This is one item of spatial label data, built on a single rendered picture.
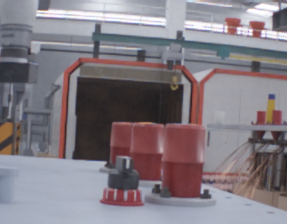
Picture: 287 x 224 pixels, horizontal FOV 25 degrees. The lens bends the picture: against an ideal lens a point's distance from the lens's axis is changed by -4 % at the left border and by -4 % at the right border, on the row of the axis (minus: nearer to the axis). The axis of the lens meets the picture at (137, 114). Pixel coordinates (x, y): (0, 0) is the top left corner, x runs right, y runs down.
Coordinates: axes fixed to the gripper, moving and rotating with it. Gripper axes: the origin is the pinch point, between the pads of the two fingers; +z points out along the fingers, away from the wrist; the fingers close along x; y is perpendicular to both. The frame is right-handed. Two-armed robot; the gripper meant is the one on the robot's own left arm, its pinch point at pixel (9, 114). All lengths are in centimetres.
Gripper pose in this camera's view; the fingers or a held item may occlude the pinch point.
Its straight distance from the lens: 171.1
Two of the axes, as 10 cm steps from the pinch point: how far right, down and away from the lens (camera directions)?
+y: -3.3, -0.4, -9.4
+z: -0.6, 10.0, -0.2
